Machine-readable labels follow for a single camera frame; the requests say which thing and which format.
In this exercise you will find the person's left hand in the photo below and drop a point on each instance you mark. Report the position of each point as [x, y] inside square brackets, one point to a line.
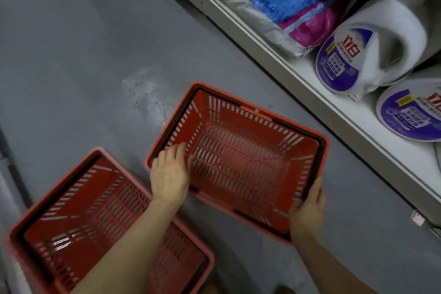
[170, 176]

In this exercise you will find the person's right hand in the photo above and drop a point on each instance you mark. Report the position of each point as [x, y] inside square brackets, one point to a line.
[306, 218]

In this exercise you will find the red shopping basket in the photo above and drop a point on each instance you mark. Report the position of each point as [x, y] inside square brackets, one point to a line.
[241, 166]
[69, 221]

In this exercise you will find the person's left forearm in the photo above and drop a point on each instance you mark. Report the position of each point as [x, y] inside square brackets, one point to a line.
[127, 256]

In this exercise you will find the person's right forearm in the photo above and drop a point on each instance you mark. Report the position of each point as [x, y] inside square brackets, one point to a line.
[330, 273]

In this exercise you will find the blue pink white bag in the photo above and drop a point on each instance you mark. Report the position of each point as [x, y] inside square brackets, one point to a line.
[258, 1]

